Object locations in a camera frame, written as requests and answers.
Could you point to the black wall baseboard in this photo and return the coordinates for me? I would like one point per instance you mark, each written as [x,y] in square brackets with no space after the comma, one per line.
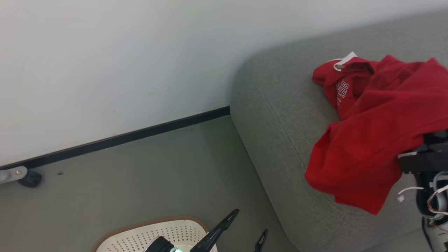
[122,139]

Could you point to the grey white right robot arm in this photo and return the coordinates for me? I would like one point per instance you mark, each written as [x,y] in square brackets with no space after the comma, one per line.
[437,234]

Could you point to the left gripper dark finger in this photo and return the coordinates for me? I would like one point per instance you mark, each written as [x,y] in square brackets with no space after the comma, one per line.
[261,241]
[218,229]

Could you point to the red garment with white trim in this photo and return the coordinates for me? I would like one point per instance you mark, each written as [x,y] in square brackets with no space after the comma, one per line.
[371,140]

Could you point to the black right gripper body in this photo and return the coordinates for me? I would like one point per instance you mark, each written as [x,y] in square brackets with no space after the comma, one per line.
[427,159]

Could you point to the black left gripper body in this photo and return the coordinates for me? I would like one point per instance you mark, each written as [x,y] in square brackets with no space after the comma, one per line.
[161,245]

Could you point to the beige perforated laundry basket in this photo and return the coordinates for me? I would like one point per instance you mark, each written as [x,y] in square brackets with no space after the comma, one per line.
[175,232]

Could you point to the grey fabric sofa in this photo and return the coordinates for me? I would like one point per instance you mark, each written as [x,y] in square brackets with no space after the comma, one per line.
[280,122]

